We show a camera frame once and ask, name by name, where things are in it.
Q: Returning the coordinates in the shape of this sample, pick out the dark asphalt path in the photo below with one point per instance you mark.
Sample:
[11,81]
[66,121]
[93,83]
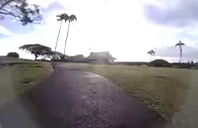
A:
[77,100]

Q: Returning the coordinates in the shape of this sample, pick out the tall palm tree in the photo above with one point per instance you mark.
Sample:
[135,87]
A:
[67,36]
[58,33]

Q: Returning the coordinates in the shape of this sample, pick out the small palm tree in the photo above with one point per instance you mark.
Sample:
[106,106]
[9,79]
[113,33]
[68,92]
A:
[151,52]

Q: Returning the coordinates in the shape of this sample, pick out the wide flat-topped tree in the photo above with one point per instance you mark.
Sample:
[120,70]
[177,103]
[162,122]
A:
[37,49]

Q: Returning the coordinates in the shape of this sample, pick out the dark bush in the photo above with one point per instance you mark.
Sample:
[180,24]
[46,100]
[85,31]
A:
[159,62]
[12,54]

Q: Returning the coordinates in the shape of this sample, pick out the low building with roof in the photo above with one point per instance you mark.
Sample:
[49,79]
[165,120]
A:
[100,57]

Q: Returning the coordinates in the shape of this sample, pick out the grass lawn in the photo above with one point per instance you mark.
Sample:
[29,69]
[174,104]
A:
[153,83]
[10,80]

